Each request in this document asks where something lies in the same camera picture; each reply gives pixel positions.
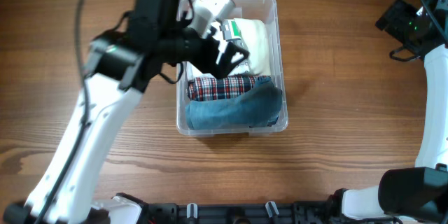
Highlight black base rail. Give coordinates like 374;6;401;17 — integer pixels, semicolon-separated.
119;192;400;224

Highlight right black cable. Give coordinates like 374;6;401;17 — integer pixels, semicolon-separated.
388;0;448;63

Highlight red navy plaid cloth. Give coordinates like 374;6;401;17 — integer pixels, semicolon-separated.
187;76;271;102

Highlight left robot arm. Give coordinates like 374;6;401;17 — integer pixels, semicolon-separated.
3;0;249;223

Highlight clear plastic storage container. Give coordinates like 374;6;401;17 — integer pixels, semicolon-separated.
176;0;288;137

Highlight white printed shirt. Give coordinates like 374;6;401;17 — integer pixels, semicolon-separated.
187;20;251;80

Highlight blue denim jeans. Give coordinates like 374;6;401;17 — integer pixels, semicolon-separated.
185;77;283;130

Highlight cream cloth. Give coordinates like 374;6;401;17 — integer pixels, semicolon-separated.
234;18;271;76

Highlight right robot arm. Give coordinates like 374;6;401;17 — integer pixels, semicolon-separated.
329;0;447;223

